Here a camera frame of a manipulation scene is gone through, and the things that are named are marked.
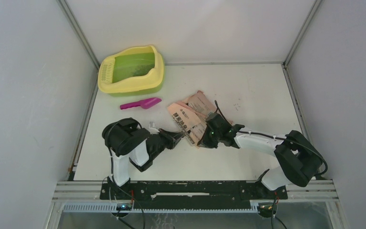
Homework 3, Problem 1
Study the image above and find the magenta plastic scoop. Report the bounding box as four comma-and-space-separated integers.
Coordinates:
120, 97, 162, 110

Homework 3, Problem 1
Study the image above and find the white slotted cable duct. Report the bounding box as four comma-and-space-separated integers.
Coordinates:
62, 202, 273, 213

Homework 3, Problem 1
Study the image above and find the right black cable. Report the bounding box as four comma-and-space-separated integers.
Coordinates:
213, 100, 329, 177

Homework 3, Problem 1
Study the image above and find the pink cat litter bag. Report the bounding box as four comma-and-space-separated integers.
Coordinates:
167, 90, 217, 146

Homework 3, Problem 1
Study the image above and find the yellow green litter box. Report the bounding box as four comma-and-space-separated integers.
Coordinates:
97, 45, 165, 96

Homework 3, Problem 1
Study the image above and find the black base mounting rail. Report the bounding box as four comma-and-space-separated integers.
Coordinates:
100, 180, 288, 208

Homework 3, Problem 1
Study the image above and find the white bag sealing clip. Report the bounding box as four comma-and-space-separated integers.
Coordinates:
179, 125, 196, 146

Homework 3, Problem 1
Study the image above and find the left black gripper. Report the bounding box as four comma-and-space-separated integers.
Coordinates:
151, 128, 184, 159

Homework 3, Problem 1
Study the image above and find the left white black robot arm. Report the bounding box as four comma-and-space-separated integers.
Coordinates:
102, 118, 184, 199

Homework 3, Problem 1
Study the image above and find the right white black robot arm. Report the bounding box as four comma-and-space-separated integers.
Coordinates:
197, 113, 327, 198

